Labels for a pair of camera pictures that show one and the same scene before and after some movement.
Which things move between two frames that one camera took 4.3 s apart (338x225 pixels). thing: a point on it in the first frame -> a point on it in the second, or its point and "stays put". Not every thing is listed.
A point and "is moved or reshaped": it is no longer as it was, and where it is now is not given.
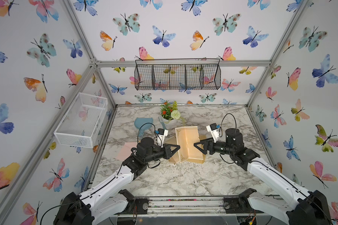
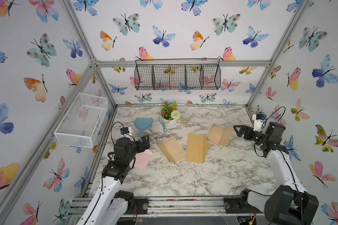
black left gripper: (167, 153) -> (141, 149)
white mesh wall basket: (79, 125) stays put
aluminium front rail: (188, 206) stays put
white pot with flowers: (169, 114) stays put
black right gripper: (208, 145) -> (249, 131)
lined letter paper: (186, 137) is moved or reshaped
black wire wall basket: (157, 74) stays put
